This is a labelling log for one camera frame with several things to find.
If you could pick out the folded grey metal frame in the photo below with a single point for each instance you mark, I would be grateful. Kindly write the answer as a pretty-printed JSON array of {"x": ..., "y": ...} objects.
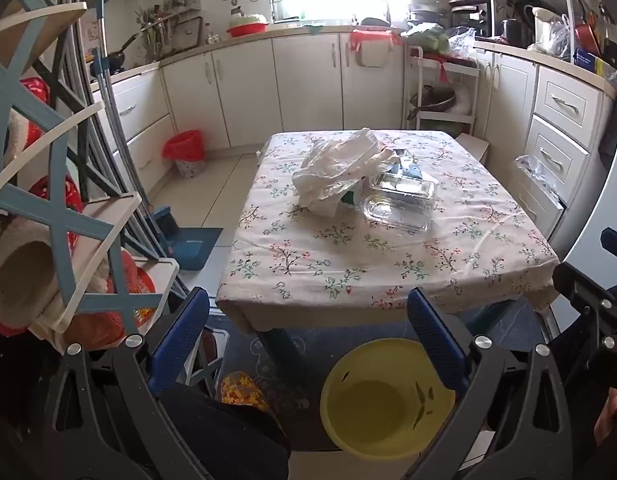
[{"x": 88, "y": 125}]

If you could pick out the wall utensil rack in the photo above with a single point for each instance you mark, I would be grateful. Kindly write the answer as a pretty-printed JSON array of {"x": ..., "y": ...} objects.
[{"x": 163, "y": 25}]

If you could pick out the blue box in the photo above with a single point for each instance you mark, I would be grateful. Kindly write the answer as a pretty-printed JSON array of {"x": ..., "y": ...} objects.
[{"x": 585, "y": 57}]

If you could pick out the clear plastic bag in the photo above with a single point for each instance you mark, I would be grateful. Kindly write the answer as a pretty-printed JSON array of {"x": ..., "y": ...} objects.
[{"x": 560, "y": 37}]

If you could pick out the clear plastic container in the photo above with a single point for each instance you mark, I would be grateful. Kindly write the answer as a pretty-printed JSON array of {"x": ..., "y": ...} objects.
[
  {"x": 396, "y": 215},
  {"x": 403, "y": 187}
]

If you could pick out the green packet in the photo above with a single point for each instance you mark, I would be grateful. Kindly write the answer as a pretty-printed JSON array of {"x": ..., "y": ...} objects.
[{"x": 352, "y": 197}]

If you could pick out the white trolley cart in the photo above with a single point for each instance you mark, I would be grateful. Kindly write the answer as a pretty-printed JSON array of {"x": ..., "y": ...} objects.
[{"x": 463, "y": 75}]

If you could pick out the blue and white shelf rack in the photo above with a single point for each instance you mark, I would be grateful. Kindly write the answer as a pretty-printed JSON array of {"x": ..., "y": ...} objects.
[{"x": 38, "y": 195}]

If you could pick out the cream door cabinets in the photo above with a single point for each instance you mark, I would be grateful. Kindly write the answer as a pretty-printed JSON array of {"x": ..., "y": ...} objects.
[{"x": 288, "y": 80}]

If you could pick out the yellow plastic basin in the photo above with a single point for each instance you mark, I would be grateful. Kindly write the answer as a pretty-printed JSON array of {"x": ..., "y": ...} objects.
[{"x": 383, "y": 410}]

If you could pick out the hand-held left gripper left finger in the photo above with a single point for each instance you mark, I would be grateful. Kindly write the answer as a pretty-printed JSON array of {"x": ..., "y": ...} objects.
[{"x": 181, "y": 340}]

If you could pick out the black frying pan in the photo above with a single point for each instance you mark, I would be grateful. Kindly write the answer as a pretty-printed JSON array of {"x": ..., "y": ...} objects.
[{"x": 119, "y": 57}]

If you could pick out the dark blue packet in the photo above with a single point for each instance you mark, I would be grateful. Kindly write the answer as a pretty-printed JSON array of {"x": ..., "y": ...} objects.
[{"x": 411, "y": 165}]

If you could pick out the yellow patterned slipper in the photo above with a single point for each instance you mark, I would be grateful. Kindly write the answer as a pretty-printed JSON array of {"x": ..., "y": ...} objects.
[{"x": 246, "y": 392}]

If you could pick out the rolled beige towel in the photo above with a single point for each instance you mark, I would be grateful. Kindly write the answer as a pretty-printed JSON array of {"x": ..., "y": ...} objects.
[{"x": 18, "y": 270}]

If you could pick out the black countertop oven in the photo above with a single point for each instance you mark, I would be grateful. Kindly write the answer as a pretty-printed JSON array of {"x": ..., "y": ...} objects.
[{"x": 471, "y": 17}]

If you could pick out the patterned bin with red bag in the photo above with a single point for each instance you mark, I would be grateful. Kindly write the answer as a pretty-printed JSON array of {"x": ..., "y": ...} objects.
[{"x": 184, "y": 152}]

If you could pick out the white hanging bin red bag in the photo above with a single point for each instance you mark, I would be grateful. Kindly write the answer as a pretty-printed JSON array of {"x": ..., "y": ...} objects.
[{"x": 373, "y": 50}]

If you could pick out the red basin with green lid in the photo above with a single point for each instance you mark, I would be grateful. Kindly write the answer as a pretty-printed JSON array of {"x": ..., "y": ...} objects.
[{"x": 247, "y": 25}]

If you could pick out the black wok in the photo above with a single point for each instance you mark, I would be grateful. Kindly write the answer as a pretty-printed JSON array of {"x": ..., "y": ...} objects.
[{"x": 433, "y": 100}]

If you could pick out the red plastic bag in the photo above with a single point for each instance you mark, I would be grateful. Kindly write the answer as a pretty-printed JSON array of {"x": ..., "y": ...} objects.
[{"x": 128, "y": 285}]

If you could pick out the person's right hand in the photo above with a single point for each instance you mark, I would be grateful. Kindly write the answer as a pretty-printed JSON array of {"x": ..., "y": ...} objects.
[{"x": 613, "y": 417}]

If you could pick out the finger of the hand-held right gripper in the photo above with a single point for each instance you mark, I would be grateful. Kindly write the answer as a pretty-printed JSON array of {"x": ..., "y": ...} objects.
[
  {"x": 583, "y": 295},
  {"x": 615, "y": 242}
]

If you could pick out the stack of metal pots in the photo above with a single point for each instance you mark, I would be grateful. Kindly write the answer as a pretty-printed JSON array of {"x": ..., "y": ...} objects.
[{"x": 423, "y": 5}]

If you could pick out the cream drawer cabinet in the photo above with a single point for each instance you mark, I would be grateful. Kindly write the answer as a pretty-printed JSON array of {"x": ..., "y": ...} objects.
[
  {"x": 553, "y": 125},
  {"x": 138, "y": 120}
]

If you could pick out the black pot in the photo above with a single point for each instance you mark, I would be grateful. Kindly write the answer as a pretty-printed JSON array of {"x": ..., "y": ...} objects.
[{"x": 510, "y": 32}]

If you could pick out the blue broom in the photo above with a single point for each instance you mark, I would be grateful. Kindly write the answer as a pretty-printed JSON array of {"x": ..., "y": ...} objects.
[{"x": 164, "y": 222}]

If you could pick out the white plastic bag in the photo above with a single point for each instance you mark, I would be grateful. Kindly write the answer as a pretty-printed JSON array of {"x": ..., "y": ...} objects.
[{"x": 333, "y": 170}]

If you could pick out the red pot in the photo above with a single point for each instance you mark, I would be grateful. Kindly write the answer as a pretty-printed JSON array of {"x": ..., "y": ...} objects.
[{"x": 587, "y": 37}]

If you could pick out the crinkled clear bag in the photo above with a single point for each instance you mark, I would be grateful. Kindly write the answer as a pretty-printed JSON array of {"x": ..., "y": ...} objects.
[{"x": 461, "y": 37}]

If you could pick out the bag of green vegetables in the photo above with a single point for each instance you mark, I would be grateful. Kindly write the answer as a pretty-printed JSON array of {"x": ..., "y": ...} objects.
[{"x": 426, "y": 37}]

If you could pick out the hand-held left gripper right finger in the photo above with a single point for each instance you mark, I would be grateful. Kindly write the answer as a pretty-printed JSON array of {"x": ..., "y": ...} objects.
[{"x": 433, "y": 340}]

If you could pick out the floral tablecloth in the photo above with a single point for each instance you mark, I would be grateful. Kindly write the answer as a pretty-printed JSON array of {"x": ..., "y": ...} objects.
[{"x": 338, "y": 260}]

